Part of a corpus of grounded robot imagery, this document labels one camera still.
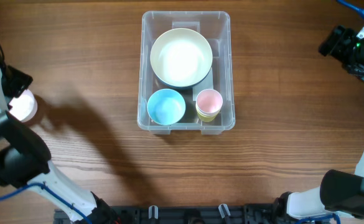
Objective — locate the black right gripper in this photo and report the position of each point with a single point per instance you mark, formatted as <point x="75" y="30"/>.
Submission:
<point x="331" y="40"/>

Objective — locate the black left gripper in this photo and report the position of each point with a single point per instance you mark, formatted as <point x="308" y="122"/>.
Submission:
<point x="18" y="82"/>

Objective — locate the white plastic bowl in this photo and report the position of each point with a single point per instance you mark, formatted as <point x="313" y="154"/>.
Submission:
<point x="24" y="107"/>

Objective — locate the light blue plastic bowl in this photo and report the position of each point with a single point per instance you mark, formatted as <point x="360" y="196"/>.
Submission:
<point x="166" y="107"/>

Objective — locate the dark blue plastic bowl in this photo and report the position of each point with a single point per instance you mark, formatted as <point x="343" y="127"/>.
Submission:
<point x="178" y="87"/>

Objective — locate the pink plastic cup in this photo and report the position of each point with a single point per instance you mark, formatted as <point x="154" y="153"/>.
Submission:
<point x="209" y="100"/>

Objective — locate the cream plastic cup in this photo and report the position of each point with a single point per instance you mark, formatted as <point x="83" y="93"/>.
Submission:
<point x="202" y="113"/>

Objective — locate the large cream plastic bowl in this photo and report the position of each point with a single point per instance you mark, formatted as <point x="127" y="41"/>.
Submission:
<point x="181" y="57"/>

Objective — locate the yellow plastic cup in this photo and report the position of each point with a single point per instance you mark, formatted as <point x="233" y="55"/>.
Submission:
<point x="207" y="118"/>

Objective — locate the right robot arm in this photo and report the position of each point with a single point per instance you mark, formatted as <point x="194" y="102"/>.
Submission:
<point x="340" y="193"/>

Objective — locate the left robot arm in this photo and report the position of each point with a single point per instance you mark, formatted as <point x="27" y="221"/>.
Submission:
<point x="26" y="162"/>

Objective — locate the clear plastic storage container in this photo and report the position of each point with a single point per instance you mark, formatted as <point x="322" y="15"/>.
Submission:
<point x="215" y="27"/>

